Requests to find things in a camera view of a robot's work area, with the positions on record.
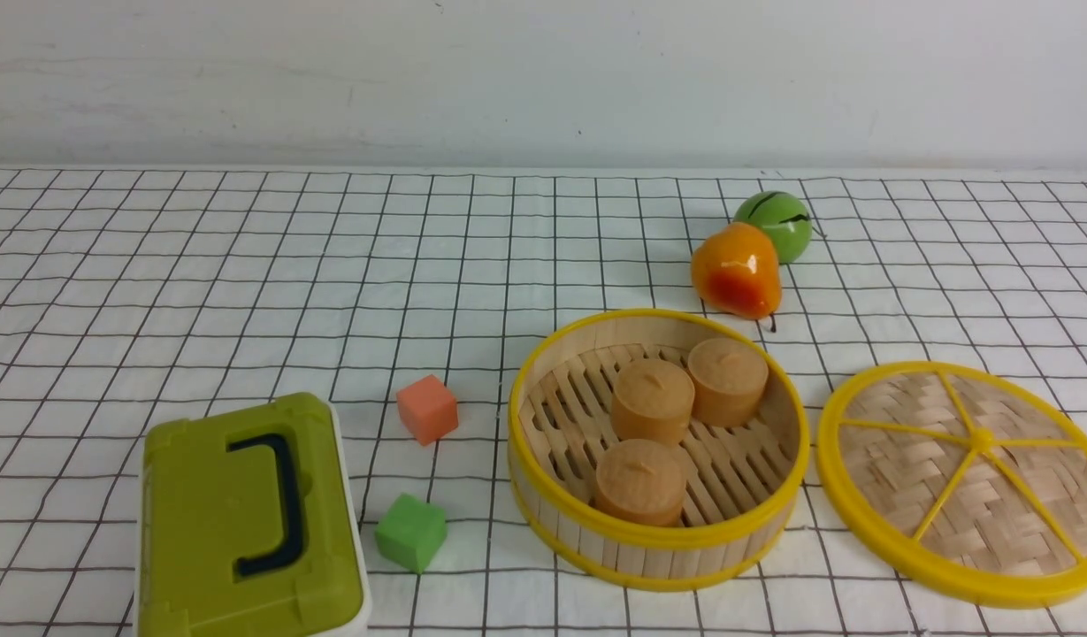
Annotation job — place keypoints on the green lidded plastic toolbox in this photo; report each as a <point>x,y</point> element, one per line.
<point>248,528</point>

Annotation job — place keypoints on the white black-grid tablecloth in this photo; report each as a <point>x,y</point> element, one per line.
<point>132,297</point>

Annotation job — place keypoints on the bamboo steamer basket yellow rim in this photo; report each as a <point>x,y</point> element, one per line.
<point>742,482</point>

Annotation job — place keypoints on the orange toy fruit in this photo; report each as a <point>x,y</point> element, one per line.
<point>737,271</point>

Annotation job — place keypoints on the tan bun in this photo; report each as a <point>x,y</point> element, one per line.
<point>652,400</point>
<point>641,482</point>
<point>729,379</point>

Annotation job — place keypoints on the green toy fruit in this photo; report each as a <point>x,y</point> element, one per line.
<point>781,216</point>

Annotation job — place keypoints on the woven bamboo steamer lid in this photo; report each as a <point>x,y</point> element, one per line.
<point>961,481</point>

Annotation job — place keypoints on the tan bun front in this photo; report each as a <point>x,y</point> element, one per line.
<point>641,482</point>

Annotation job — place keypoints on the orange foam cube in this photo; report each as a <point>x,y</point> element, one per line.
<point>428,410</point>

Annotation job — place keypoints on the tan bun back right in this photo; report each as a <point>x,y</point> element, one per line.
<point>729,379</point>

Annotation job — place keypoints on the tan bun back left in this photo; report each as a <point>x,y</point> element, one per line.
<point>652,400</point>

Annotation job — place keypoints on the green foam cube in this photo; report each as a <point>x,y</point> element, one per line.
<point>411,533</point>

